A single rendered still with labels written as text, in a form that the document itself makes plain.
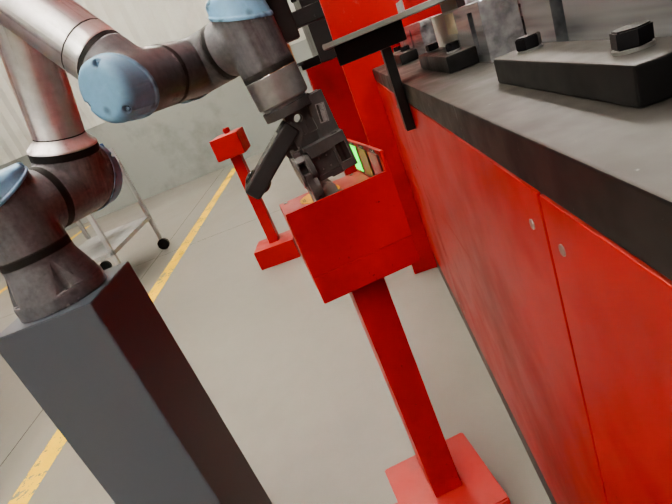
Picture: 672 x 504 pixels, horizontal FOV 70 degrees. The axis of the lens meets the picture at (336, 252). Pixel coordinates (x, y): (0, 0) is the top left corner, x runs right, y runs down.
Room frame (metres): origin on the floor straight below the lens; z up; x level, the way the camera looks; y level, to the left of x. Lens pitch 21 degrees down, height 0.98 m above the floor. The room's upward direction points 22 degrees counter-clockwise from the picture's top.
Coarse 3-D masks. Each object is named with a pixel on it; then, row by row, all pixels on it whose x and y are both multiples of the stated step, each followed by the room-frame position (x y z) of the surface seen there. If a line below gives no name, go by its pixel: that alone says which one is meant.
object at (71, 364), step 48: (144, 288) 0.91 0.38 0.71; (0, 336) 0.76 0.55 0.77; (48, 336) 0.74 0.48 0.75; (96, 336) 0.74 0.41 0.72; (144, 336) 0.82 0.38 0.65; (48, 384) 0.75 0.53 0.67; (96, 384) 0.74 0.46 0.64; (144, 384) 0.74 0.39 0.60; (192, 384) 0.88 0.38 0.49; (96, 432) 0.74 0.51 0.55; (144, 432) 0.74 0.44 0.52; (192, 432) 0.78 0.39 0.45; (144, 480) 0.74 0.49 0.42; (192, 480) 0.74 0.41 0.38; (240, 480) 0.84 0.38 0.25
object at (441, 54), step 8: (440, 48) 1.10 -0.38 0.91; (464, 48) 0.88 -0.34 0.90; (472, 48) 0.86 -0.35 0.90; (424, 56) 1.08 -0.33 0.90; (432, 56) 0.99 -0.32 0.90; (440, 56) 0.91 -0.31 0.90; (448, 56) 0.86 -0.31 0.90; (456, 56) 0.86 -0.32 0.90; (464, 56) 0.86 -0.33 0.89; (472, 56) 0.86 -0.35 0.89; (424, 64) 1.10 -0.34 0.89; (432, 64) 1.00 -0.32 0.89; (440, 64) 0.92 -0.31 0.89; (448, 64) 0.86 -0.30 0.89; (456, 64) 0.86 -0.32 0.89; (464, 64) 0.86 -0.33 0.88; (472, 64) 0.86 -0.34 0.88; (448, 72) 0.87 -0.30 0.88
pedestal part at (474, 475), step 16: (448, 448) 0.83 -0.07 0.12; (464, 448) 0.81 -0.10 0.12; (400, 464) 0.84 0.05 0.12; (416, 464) 0.82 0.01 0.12; (464, 464) 0.77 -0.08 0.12; (480, 464) 0.76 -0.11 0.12; (400, 480) 0.80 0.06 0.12; (416, 480) 0.78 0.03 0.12; (464, 480) 0.74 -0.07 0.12; (480, 480) 0.72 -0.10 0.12; (496, 480) 0.71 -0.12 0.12; (400, 496) 0.76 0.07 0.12; (416, 496) 0.74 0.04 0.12; (432, 496) 0.73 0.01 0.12; (448, 496) 0.72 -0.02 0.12; (464, 496) 0.70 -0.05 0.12; (480, 496) 0.69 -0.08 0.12; (496, 496) 0.68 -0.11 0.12
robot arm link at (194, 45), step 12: (192, 36) 0.72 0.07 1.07; (180, 48) 0.69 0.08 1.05; (192, 48) 0.70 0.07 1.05; (204, 48) 0.70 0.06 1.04; (192, 60) 0.69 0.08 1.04; (204, 60) 0.70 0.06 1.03; (192, 72) 0.68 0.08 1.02; (204, 72) 0.70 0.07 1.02; (216, 72) 0.70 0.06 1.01; (192, 84) 0.68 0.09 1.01; (204, 84) 0.71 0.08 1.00; (216, 84) 0.72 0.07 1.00; (192, 96) 0.70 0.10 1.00
